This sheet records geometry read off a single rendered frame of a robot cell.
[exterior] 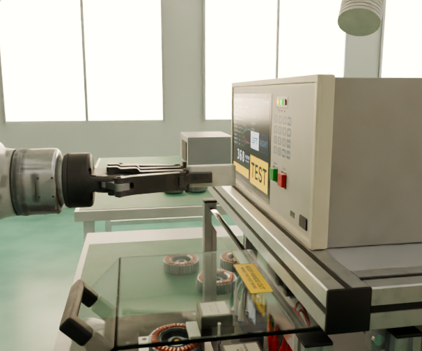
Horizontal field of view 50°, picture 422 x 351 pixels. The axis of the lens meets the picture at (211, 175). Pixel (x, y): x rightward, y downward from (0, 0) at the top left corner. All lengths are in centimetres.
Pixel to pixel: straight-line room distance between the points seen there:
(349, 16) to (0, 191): 154
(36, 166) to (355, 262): 40
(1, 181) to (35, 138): 483
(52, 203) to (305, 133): 33
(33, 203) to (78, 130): 475
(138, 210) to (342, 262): 177
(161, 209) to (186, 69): 330
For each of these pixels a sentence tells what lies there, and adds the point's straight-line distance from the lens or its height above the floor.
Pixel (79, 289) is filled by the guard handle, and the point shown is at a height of 106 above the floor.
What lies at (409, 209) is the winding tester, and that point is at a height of 116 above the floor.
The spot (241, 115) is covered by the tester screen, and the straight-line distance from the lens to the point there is 86.
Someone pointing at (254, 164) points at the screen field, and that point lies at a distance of 78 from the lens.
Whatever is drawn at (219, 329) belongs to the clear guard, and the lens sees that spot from 48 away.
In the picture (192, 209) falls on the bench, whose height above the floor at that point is 74.
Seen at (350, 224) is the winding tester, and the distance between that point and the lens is 57.
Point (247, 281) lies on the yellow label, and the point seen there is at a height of 107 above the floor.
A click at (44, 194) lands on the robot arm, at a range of 62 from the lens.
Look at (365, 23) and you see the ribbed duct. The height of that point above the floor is 156.
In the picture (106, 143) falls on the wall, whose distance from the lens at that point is 535.
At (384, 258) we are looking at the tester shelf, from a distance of 56.
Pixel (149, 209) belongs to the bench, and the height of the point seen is 74.
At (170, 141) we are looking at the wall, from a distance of 537.
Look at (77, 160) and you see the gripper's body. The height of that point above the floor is 121.
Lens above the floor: 130
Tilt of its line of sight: 10 degrees down
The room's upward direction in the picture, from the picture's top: straight up
